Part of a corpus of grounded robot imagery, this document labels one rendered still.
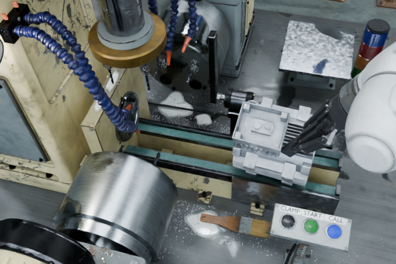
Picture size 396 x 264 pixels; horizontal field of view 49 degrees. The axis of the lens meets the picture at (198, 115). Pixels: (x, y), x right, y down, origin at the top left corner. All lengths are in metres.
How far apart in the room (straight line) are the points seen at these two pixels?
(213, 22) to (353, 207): 0.69
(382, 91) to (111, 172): 0.58
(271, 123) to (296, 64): 0.49
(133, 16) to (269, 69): 0.84
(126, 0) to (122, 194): 0.41
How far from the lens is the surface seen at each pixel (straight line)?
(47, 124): 1.14
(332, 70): 1.55
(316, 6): 3.40
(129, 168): 0.99
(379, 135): 0.69
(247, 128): 1.11
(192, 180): 1.31
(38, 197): 1.46
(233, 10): 1.45
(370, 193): 1.42
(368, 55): 1.30
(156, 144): 1.40
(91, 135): 1.13
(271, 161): 1.14
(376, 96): 0.74
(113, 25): 0.97
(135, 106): 1.31
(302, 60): 1.57
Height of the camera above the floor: 1.97
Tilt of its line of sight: 50 degrees down
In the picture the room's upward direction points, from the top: 4 degrees counter-clockwise
